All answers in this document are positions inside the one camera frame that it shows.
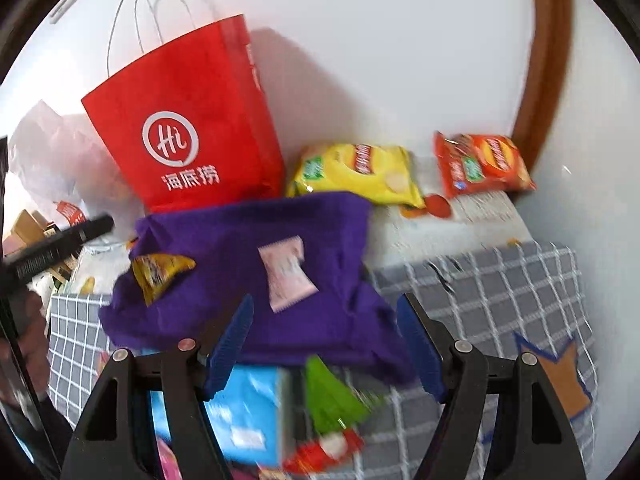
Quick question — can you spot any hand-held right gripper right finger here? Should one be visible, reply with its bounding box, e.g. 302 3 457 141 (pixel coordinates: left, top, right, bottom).
396 292 587 480

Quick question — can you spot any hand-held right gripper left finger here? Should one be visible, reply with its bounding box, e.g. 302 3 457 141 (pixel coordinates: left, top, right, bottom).
60 294 256 480

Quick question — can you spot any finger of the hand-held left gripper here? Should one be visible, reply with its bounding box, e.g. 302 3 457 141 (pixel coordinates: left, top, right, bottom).
2 215 116 286

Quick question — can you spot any blue box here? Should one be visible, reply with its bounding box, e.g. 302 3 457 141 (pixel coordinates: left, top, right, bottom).
150 362 293 468

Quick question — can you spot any green triangular snack packet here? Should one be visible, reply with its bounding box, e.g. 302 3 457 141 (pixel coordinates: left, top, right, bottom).
305 355 386 436

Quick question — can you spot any red snack packet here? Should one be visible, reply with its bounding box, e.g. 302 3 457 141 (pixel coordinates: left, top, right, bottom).
282 427 366 476

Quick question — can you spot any person's left hand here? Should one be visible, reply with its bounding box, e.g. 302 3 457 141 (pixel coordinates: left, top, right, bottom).
17 291 52 396

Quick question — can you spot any brown cardboard box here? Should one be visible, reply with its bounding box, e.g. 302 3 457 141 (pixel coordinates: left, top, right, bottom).
10 209 56 251

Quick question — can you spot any pink snack packet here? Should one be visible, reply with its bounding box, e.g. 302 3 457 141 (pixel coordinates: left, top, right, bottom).
257 236 320 312

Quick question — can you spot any grey checked blanket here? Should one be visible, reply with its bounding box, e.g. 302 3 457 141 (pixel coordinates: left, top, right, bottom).
47 240 598 480

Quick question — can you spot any white plastic bag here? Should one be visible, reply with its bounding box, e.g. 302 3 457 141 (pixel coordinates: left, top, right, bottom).
7 100 141 231

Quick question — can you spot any purple cloth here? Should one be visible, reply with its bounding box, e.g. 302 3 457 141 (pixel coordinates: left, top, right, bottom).
98 191 418 386

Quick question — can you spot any yellow brown triangular snack packet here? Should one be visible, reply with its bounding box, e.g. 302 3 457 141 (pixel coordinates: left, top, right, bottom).
131 254 197 306

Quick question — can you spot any dark cloth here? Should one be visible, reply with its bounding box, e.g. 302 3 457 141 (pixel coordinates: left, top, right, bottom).
0 395 76 480

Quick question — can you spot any yellow chip bag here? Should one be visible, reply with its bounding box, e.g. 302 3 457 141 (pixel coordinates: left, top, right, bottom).
286 142 426 209

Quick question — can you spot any red paper bag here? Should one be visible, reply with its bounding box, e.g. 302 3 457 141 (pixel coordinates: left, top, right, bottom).
81 0 287 213

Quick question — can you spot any red chip bag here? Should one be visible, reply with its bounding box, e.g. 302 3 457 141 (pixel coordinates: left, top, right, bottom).
432 131 537 200

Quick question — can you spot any white wall switch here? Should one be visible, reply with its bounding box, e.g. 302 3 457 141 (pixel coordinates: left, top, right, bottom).
50 0 81 23

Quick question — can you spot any wooden door frame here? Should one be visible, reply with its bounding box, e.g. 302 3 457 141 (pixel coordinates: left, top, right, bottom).
510 0 573 171

